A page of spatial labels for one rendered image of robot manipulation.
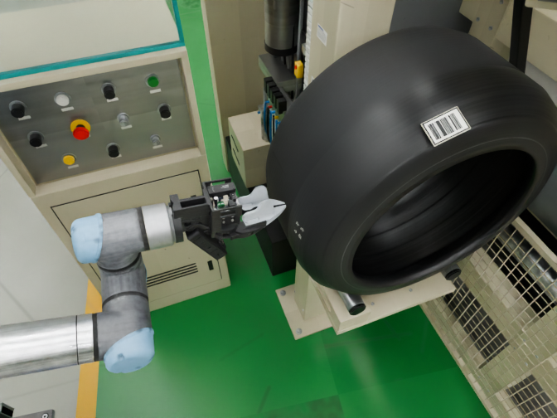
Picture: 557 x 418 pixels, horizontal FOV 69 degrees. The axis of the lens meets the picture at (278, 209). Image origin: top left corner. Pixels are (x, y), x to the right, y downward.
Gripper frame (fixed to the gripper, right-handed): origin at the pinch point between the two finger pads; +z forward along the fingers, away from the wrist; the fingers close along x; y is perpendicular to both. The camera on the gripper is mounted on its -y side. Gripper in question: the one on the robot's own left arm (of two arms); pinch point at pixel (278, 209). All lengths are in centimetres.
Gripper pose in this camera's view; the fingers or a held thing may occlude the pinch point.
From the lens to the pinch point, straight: 77.5
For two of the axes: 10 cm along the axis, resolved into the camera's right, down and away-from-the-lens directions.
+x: -3.5, -7.3, 5.9
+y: 1.1, -6.6, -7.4
